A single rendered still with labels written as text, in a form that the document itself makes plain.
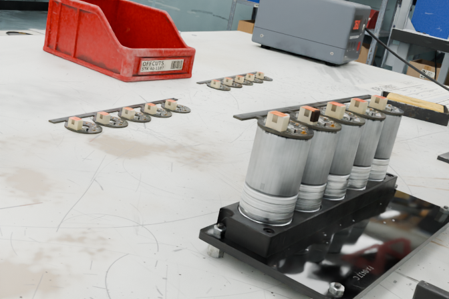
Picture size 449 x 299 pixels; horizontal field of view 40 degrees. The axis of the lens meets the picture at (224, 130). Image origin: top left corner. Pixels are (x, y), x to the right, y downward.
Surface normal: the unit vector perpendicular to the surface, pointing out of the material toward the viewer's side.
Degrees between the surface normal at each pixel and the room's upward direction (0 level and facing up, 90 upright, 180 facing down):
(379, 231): 0
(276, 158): 90
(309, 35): 90
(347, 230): 0
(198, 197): 0
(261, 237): 90
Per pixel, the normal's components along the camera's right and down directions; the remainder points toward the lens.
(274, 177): -0.15, 0.24
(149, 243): 0.20, -0.94
